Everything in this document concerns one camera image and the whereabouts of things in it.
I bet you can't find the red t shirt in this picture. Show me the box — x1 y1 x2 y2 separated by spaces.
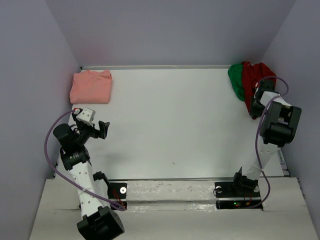
241 61 276 120

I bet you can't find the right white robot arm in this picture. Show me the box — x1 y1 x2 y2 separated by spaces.
230 76 302 196

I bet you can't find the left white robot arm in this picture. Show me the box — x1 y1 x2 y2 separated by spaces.
53 120 125 240

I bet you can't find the green t shirt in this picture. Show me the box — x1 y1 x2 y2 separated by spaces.
227 63 245 102

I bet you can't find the folded pink t shirt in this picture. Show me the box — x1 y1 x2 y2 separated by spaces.
69 70 113 104

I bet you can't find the white front cover board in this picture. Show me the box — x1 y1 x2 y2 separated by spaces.
29 177 309 240

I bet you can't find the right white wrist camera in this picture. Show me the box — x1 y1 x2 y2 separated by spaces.
254 91 282 107

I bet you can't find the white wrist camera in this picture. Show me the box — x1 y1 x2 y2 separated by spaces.
254 91 282 107
76 107 96 127

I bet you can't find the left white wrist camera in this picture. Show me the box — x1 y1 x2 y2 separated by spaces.
76 107 96 127

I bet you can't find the aluminium table frame rail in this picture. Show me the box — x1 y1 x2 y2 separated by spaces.
80 65 230 71

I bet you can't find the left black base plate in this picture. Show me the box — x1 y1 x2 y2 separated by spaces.
107 181 128 209

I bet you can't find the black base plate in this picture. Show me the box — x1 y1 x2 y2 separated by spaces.
213 181 262 210
107 181 128 209

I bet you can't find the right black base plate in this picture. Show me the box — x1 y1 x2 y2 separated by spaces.
213 181 262 210

